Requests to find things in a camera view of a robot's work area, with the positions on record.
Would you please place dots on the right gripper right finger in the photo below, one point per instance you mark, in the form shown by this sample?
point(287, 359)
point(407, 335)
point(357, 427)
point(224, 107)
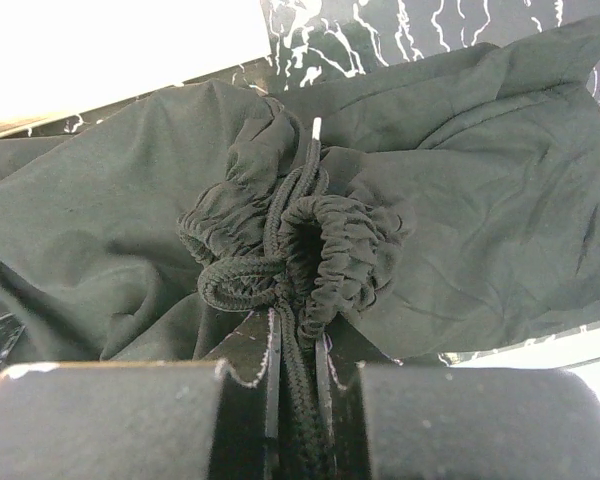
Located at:
point(387, 421)

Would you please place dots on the black trousers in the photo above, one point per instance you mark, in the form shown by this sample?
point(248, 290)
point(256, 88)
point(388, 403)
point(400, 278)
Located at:
point(446, 205)

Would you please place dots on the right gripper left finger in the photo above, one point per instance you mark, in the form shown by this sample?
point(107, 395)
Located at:
point(216, 418)

